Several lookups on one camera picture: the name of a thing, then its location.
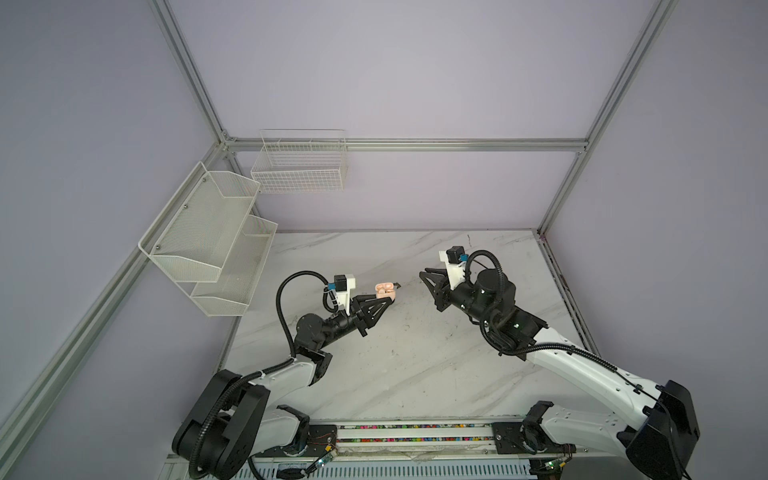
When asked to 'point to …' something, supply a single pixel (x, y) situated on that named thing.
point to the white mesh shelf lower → (232, 293)
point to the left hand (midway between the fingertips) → (388, 302)
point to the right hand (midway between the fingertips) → (418, 276)
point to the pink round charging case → (385, 290)
